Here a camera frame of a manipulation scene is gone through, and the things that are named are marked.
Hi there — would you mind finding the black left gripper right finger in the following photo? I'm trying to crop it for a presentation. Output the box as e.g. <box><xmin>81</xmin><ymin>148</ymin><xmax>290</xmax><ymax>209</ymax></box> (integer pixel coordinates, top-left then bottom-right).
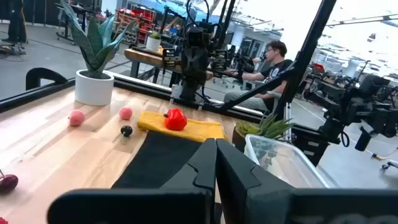
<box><xmin>216</xmin><ymin>139</ymin><xmax>398</xmax><ymax>224</ymax></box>

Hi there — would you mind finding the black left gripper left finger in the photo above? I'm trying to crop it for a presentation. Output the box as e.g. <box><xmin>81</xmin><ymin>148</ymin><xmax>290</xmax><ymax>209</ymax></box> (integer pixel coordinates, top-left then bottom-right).
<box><xmin>47</xmin><ymin>138</ymin><xmax>218</xmax><ymax>224</ymax></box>

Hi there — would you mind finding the clear plastic tupperware container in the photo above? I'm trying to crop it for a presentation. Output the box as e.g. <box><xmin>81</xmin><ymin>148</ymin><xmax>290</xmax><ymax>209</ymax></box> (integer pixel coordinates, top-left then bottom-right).
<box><xmin>244</xmin><ymin>133</ymin><xmax>330</xmax><ymax>189</ymax></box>

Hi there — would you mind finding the red toy bell pepper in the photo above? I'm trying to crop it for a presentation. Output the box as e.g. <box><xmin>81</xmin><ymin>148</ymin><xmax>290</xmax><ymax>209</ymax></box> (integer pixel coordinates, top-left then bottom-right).
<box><xmin>163</xmin><ymin>108</ymin><xmax>188</xmax><ymax>131</ymax></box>

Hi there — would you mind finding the pink toy peach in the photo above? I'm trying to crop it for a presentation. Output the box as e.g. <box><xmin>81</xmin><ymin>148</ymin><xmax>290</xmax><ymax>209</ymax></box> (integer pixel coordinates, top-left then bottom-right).
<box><xmin>68</xmin><ymin>109</ymin><xmax>86</xmax><ymax>127</ymax></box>
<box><xmin>119</xmin><ymin>106</ymin><xmax>134</xmax><ymax>121</ymax></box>

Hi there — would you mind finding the black toy cherry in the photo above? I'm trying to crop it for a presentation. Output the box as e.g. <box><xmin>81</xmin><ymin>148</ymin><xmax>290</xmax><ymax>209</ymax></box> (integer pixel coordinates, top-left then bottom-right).
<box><xmin>120</xmin><ymin>124</ymin><xmax>134</xmax><ymax>138</ymax></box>

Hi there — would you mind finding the dark red toy cherry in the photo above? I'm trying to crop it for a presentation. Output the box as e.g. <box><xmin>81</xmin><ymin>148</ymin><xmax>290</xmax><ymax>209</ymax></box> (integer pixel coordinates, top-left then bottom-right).
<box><xmin>0</xmin><ymin>169</ymin><xmax>19</xmax><ymax>194</ymax></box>

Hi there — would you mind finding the small plant in white pot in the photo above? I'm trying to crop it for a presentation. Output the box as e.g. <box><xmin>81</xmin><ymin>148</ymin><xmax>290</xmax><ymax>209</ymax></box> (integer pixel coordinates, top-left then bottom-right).
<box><xmin>145</xmin><ymin>32</ymin><xmax>162</xmax><ymax>53</ymax></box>

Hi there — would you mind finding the black folded cloth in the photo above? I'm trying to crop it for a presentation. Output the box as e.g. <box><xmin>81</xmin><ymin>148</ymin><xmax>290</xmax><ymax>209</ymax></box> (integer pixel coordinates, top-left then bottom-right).
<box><xmin>111</xmin><ymin>130</ymin><xmax>203</xmax><ymax>189</ymax></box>

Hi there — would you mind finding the wooden background table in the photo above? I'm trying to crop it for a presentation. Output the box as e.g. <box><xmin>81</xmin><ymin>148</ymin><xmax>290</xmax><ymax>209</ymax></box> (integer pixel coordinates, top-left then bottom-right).
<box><xmin>124</xmin><ymin>48</ymin><xmax>215</xmax><ymax>88</ymax></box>

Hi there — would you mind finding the yellow folded cloth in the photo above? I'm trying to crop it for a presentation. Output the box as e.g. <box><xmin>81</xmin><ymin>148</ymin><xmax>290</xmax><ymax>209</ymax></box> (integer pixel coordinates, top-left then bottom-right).
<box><xmin>137</xmin><ymin>111</ymin><xmax>229</xmax><ymax>143</ymax></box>

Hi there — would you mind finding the succulent plant in dark pot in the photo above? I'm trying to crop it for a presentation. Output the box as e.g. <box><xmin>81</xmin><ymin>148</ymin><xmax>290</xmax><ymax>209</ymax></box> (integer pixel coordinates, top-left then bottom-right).
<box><xmin>231</xmin><ymin>113</ymin><xmax>296</xmax><ymax>153</ymax></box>

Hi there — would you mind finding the red storage rack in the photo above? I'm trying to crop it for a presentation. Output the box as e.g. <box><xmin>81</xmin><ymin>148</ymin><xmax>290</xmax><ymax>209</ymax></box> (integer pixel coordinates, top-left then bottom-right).
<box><xmin>114</xmin><ymin>4</ymin><xmax>156</xmax><ymax>44</ymax></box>

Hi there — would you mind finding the person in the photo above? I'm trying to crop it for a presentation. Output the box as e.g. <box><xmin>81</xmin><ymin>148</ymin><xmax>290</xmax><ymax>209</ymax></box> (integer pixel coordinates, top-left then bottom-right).
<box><xmin>1</xmin><ymin>0</ymin><xmax>29</xmax><ymax>44</ymax></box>
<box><xmin>223</xmin><ymin>40</ymin><xmax>295</xmax><ymax>113</ymax></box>

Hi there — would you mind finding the snake plant in white pot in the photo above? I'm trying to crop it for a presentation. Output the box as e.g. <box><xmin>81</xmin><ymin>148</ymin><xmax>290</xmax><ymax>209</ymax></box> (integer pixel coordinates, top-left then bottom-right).
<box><xmin>60</xmin><ymin>0</ymin><xmax>137</xmax><ymax>106</ymax></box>

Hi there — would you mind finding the black background robot rig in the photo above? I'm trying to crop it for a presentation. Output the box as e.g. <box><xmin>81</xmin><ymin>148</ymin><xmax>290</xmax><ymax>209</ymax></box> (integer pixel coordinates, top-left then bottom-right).
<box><xmin>320</xmin><ymin>60</ymin><xmax>398</xmax><ymax>153</ymax></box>

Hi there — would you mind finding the black chair back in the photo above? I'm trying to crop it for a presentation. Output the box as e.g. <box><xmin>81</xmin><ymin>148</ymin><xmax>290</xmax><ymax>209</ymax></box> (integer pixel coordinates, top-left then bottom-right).
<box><xmin>25</xmin><ymin>67</ymin><xmax>68</xmax><ymax>91</ymax></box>

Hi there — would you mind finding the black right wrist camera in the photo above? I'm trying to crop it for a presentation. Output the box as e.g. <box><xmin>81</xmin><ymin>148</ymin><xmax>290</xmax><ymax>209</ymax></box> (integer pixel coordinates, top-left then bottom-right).
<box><xmin>185</xmin><ymin>26</ymin><xmax>213</xmax><ymax>48</ymax></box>

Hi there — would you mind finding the black aluminium rig frame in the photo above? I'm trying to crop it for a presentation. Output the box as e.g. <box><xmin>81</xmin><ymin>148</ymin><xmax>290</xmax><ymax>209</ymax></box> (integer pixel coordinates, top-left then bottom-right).
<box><xmin>0</xmin><ymin>0</ymin><xmax>338</xmax><ymax>167</ymax></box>

